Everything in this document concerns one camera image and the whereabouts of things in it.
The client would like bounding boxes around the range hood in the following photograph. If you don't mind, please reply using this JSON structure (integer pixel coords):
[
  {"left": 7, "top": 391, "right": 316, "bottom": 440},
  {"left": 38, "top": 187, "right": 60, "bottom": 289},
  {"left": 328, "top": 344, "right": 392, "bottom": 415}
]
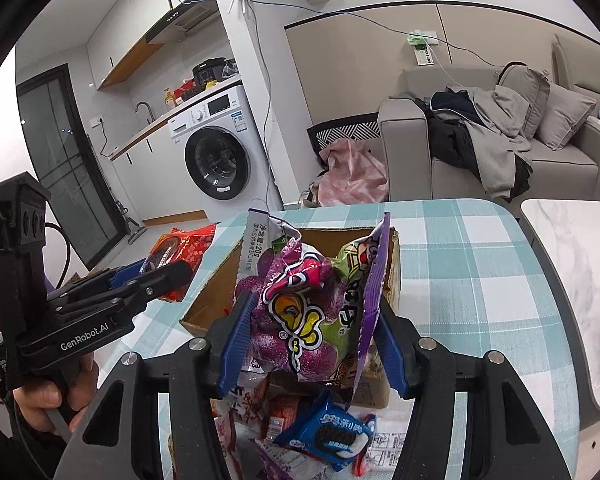
[{"left": 144, "top": 0, "right": 222, "bottom": 47}]

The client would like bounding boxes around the purple candy packet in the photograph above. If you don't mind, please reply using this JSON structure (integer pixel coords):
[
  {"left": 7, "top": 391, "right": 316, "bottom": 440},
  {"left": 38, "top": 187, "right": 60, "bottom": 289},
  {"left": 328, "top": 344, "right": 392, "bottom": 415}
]
[{"left": 234, "top": 208, "right": 394, "bottom": 407}]

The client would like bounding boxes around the teal checked tablecloth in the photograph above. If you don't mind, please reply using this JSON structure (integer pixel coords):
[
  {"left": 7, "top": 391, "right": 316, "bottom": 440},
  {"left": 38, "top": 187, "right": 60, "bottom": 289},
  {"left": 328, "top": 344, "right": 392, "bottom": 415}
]
[{"left": 89, "top": 199, "right": 582, "bottom": 480}]

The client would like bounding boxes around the white kitchen counter cabinet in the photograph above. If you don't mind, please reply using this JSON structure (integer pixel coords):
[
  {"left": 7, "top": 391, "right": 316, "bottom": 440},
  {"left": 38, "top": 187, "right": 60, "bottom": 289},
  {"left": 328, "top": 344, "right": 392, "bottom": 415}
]
[{"left": 109, "top": 109, "right": 182, "bottom": 227}]

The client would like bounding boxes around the pink plastic bag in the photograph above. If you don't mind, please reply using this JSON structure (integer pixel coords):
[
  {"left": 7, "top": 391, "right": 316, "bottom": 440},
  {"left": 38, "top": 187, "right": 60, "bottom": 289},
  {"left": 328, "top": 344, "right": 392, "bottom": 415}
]
[{"left": 317, "top": 138, "right": 389, "bottom": 207}]

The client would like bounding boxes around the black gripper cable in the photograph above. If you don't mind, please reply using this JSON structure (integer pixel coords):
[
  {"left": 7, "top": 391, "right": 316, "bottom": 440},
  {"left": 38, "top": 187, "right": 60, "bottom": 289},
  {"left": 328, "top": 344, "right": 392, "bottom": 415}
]
[{"left": 44, "top": 221, "right": 72, "bottom": 287}]

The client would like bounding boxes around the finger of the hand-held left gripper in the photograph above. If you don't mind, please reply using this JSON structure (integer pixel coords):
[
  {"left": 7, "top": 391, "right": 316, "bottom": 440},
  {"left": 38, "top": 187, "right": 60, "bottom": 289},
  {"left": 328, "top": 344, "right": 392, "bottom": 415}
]
[
  {"left": 50, "top": 260, "right": 194, "bottom": 322},
  {"left": 55, "top": 257, "right": 154, "bottom": 302}
]

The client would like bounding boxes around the small red snack packet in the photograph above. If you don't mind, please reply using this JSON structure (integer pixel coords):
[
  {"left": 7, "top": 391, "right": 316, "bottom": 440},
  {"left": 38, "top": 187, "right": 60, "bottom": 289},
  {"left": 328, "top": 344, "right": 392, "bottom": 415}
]
[{"left": 261, "top": 394, "right": 307, "bottom": 442}]

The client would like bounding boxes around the black jacket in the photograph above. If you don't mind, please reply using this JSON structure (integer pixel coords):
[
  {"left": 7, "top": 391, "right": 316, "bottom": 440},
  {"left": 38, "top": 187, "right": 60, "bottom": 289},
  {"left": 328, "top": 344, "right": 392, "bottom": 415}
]
[{"left": 426, "top": 89, "right": 534, "bottom": 197}]

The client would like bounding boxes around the white printed packet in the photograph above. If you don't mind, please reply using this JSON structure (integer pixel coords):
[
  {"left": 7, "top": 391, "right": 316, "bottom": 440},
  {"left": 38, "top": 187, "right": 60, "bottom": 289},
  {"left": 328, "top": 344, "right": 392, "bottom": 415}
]
[{"left": 364, "top": 429, "right": 407, "bottom": 472}]

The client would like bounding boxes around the black rice cooker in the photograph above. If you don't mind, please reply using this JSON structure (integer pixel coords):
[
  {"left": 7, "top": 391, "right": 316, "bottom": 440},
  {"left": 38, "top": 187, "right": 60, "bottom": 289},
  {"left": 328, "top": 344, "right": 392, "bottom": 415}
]
[{"left": 192, "top": 57, "right": 229, "bottom": 86}]

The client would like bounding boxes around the wall control panel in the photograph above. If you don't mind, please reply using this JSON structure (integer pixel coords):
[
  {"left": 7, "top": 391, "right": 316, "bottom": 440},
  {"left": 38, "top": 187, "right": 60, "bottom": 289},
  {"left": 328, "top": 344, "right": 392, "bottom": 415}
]
[{"left": 408, "top": 29, "right": 439, "bottom": 67}]

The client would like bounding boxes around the red packet on appliance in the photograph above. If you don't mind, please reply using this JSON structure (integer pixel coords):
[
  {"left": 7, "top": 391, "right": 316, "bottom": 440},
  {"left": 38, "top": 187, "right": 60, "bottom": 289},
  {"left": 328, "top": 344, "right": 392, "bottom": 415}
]
[{"left": 173, "top": 80, "right": 201, "bottom": 104}]

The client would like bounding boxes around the dark glass door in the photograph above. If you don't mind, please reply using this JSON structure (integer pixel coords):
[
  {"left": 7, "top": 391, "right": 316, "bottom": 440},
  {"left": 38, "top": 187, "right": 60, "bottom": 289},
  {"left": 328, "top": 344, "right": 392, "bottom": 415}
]
[{"left": 15, "top": 63, "right": 127, "bottom": 272}]

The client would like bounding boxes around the floor cleaner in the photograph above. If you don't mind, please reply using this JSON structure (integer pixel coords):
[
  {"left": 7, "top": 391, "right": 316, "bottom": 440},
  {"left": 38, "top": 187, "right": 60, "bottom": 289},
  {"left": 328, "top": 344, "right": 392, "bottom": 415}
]
[{"left": 114, "top": 199, "right": 149, "bottom": 239}]

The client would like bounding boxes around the white washing machine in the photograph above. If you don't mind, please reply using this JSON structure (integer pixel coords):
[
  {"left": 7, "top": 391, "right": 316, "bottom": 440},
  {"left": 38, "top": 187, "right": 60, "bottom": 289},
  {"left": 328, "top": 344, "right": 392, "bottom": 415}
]
[{"left": 168, "top": 79, "right": 274, "bottom": 224}]

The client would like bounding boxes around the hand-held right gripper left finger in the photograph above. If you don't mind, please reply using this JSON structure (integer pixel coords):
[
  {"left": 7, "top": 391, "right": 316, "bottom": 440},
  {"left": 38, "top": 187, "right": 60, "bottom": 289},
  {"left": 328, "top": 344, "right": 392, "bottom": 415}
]
[{"left": 55, "top": 290, "right": 259, "bottom": 480}]

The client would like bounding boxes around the black and white patterned cushion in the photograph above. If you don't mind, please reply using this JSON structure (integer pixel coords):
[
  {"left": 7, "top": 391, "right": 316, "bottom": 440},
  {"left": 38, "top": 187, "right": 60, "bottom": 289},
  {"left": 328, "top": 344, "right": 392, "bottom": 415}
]
[{"left": 307, "top": 114, "right": 381, "bottom": 162}]

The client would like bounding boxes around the person's left forearm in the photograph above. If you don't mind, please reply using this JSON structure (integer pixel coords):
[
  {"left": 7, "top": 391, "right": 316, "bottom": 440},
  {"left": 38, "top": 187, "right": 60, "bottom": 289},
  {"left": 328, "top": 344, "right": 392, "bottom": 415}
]
[{"left": 0, "top": 400, "right": 73, "bottom": 480}]

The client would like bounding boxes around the white marble table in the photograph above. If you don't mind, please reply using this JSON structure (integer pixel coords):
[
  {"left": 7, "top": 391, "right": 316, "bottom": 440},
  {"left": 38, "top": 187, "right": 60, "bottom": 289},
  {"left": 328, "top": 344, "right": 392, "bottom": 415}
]
[{"left": 520, "top": 198, "right": 600, "bottom": 417}]

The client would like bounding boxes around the brown cardboard box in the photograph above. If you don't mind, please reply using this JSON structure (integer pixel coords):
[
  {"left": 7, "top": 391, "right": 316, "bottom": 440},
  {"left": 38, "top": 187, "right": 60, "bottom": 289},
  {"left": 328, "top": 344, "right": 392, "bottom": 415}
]
[{"left": 178, "top": 226, "right": 404, "bottom": 409}]

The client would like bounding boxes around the blue cookie packet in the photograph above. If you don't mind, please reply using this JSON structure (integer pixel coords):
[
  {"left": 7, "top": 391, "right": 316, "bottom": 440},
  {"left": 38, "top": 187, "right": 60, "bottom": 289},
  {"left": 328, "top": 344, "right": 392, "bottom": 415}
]
[{"left": 272, "top": 389, "right": 379, "bottom": 474}]

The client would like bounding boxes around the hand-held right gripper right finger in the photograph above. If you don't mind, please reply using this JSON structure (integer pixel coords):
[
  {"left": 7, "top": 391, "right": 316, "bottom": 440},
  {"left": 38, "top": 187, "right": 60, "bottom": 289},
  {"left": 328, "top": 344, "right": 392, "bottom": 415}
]
[{"left": 370, "top": 300, "right": 574, "bottom": 480}]

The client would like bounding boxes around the red and black snack packet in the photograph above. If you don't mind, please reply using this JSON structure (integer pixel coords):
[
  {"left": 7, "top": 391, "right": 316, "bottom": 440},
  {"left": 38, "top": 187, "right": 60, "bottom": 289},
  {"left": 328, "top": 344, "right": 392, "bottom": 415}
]
[{"left": 147, "top": 223, "right": 217, "bottom": 304}]

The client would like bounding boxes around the white wall cabinet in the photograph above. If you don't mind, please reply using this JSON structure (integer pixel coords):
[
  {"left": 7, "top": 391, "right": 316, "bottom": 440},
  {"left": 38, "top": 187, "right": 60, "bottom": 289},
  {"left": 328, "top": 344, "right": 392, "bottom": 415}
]
[{"left": 86, "top": 0, "right": 231, "bottom": 93}]

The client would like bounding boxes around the person's left hand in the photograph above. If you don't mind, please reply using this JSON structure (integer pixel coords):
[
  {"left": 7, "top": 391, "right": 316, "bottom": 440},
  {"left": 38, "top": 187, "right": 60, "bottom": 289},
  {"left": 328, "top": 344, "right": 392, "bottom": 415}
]
[{"left": 11, "top": 349, "right": 102, "bottom": 437}]

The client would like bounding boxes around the grey pillow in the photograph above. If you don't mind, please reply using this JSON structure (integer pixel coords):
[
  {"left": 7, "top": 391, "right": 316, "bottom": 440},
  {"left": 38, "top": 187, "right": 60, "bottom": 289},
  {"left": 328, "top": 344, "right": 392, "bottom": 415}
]
[
  {"left": 497, "top": 63, "right": 551, "bottom": 142},
  {"left": 534, "top": 82, "right": 599, "bottom": 152}
]

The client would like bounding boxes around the grey sofa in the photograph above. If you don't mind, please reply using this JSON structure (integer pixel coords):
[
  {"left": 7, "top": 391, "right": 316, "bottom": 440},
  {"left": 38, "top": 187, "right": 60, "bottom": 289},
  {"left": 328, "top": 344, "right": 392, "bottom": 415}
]
[{"left": 378, "top": 34, "right": 600, "bottom": 204}]

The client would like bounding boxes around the white and pink snack packet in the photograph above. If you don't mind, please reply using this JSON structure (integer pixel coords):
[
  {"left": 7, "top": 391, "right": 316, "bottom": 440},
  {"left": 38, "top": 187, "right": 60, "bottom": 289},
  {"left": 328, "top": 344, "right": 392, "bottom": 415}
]
[{"left": 212, "top": 384, "right": 262, "bottom": 480}]

